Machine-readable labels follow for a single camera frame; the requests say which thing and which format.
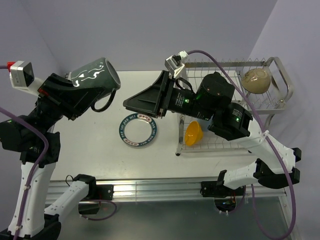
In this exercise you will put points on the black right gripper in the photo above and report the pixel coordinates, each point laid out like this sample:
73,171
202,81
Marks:
154,100

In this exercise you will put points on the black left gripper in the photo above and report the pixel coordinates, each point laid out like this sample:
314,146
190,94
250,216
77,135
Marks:
73,102

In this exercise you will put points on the orange plastic bowl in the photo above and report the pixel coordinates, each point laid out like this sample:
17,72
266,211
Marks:
193,134

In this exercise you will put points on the beige floral ceramic bowl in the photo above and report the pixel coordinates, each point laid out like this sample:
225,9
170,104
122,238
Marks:
256,81

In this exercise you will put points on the blue plastic cup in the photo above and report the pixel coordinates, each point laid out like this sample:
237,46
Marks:
204,125

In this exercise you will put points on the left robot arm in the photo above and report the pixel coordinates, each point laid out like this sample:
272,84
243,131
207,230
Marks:
39,149

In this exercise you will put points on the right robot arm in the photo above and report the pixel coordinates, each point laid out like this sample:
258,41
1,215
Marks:
275,166

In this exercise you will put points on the white plate green rim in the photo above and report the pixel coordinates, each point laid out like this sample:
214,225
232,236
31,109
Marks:
138,130

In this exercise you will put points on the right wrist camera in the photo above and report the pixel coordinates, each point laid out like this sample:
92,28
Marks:
175,64

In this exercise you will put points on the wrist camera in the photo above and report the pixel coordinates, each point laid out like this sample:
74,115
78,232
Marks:
22,78
175,64

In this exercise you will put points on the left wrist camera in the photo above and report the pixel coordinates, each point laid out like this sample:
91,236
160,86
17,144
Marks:
22,78

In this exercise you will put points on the aluminium mounting rail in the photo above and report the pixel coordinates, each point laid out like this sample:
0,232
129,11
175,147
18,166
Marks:
155,190

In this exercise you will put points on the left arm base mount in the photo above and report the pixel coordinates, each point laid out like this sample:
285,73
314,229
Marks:
105,191

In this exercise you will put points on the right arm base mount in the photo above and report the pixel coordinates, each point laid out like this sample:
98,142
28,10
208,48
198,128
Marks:
210,189

